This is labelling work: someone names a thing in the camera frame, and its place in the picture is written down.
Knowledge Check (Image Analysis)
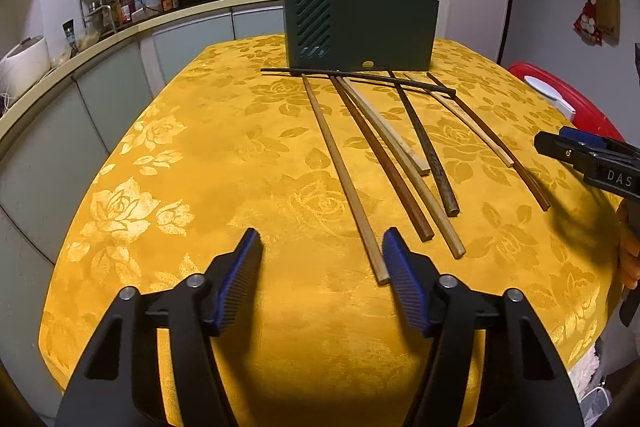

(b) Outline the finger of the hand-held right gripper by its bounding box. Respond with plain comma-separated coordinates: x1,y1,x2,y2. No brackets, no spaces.
559,126,631,155
534,132,640,170

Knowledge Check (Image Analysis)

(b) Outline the dark green utensil holder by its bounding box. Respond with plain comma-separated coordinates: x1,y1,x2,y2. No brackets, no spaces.
280,0,440,72

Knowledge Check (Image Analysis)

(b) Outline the kitchen counter with grey cabinets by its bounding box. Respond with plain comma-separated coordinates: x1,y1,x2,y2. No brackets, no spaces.
0,0,288,408

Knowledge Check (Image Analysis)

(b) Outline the red patterned hanging cloth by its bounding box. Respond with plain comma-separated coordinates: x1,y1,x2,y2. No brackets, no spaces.
573,0,603,45

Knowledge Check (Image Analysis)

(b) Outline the person's right hand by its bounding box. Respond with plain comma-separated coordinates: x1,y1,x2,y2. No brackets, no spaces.
616,199,640,293

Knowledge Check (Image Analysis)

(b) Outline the dark snack bag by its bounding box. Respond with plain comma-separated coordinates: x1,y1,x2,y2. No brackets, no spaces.
62,21,82,58

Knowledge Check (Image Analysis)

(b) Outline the white rice cooker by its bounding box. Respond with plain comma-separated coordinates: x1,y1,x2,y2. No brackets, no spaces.
0,35,52,102

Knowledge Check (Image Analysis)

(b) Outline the brown hanging pot holder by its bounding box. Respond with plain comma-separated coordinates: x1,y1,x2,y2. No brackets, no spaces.
595,0,622,48

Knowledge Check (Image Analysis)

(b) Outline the thin black chopstick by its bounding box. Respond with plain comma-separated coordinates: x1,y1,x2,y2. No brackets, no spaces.
261,68,457,96

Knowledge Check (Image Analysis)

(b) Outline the dark grained chopstick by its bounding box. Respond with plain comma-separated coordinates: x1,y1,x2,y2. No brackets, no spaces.
387,71,461,218

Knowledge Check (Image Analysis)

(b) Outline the light bamboo chopstick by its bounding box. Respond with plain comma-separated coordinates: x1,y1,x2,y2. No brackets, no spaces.
341,77,432,175
335,76,467,259
402,73,516,168

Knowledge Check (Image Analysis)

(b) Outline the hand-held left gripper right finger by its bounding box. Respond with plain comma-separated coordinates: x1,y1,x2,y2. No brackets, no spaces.
381,228,586,427

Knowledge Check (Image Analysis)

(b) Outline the dark brown chopstick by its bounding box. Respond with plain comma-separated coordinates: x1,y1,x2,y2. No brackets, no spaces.
330,76,435,242
426,72,552,212

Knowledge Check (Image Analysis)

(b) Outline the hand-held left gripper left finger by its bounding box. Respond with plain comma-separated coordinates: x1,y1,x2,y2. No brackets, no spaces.
54,228,264,427

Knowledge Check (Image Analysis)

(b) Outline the light wooden chopstick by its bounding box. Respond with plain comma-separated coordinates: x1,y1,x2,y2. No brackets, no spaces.
301,75,391,285

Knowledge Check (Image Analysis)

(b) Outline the yellow floral tablecloth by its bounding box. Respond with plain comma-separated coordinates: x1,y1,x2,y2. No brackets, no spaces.
37,34,626,427

